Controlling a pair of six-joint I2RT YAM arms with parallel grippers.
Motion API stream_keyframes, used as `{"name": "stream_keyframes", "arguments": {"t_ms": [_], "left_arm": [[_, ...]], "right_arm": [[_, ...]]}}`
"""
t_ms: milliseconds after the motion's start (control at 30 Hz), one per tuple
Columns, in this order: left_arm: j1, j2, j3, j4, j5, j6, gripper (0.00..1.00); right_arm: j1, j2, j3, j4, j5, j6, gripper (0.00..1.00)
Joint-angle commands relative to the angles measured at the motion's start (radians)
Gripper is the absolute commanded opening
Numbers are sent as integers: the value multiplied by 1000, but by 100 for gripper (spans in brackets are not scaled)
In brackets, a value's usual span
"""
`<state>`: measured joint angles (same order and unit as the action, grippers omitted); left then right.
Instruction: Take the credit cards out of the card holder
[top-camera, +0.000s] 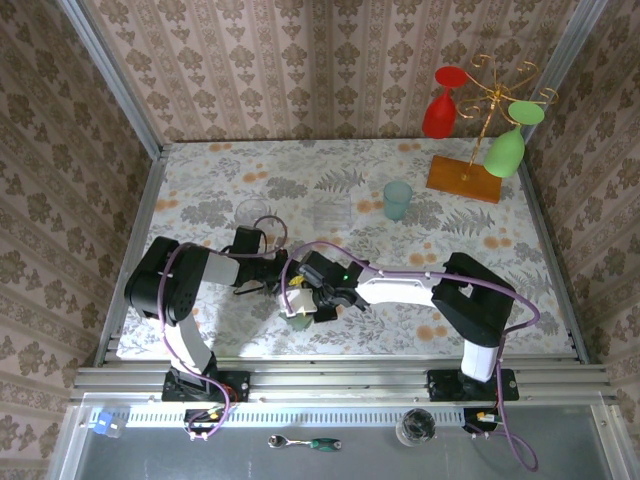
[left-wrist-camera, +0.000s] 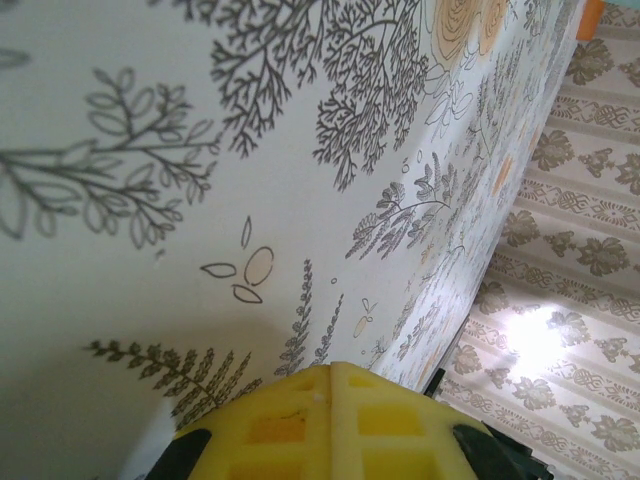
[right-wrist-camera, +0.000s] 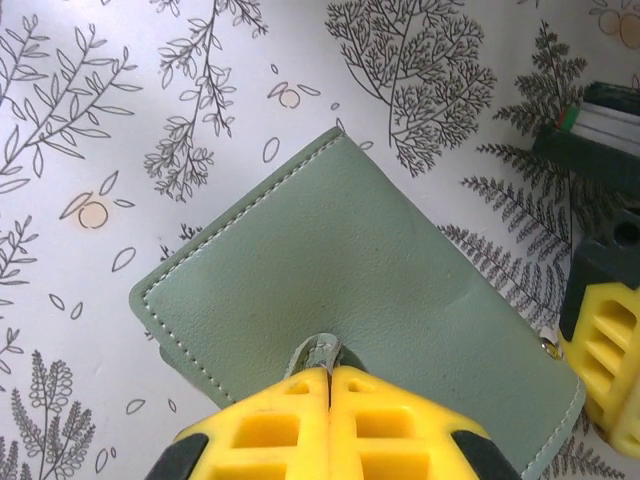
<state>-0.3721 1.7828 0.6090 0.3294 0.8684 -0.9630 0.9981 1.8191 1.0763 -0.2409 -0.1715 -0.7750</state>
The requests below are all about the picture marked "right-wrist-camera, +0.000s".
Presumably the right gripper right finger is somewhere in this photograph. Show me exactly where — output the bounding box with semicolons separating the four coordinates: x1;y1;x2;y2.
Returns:
327;364;524;480

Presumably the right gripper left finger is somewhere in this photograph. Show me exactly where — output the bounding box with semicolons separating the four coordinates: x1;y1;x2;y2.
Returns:
149;365;332;480

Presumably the green leather card holder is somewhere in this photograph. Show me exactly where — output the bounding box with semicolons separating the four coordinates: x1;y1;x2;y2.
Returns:
128;126;587;480

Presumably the floral patterned table cover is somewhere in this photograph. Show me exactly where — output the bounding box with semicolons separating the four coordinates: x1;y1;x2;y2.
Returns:
0;0;640;480

